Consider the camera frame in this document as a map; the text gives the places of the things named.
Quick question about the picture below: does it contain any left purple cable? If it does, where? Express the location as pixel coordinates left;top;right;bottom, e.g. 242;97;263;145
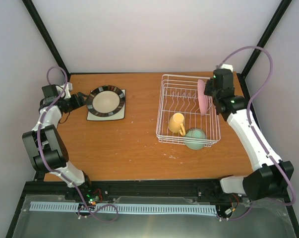
37;66;90;199

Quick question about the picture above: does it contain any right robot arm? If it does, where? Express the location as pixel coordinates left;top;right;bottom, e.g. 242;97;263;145
204;68;294;201

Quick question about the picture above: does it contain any floor purple cable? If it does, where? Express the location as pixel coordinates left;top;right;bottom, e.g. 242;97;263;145
77;195;119;223

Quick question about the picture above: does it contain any right black frame post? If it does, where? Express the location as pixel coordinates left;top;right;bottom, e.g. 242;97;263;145
240;0;293;78

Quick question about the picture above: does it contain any black frame post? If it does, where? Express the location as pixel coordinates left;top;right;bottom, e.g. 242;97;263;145
240;0;293;78
22;0;70;77

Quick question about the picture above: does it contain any black striped round plate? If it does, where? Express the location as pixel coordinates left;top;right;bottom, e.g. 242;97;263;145
85;85;126;118

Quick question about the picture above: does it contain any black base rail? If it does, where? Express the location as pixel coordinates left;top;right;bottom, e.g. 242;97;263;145
25;178;286;202

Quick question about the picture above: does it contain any white square plate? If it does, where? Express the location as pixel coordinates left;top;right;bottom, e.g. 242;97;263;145
86;89;126;122

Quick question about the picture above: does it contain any yellow mug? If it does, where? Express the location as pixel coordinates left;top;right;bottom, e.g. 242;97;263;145
168;113;186;136

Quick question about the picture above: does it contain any white wire dish rack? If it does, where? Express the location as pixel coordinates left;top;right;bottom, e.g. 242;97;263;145
156;74;221;147

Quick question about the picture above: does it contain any left black frame post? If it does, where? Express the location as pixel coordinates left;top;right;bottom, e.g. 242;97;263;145
22;0;70;77

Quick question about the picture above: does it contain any light blue cable duct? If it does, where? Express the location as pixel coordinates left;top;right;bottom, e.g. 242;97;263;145
29;201;217;216

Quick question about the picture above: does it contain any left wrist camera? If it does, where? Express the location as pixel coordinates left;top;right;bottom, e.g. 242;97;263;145
61;83;73;99

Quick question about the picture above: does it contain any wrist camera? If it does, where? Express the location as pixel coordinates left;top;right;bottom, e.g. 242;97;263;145
61;83;73;99
216;63;234;72

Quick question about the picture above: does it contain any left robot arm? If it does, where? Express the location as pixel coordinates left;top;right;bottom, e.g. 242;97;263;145
22;83;94;200

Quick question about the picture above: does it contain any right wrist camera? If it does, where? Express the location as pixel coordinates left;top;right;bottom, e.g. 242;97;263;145
216;63;234;72

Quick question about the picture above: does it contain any green ceramic bowl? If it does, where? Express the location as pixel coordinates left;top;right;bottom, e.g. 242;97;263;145
184;128;206;150

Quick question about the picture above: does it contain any pink plate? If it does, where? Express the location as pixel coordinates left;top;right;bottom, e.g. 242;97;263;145
197;79;209;115

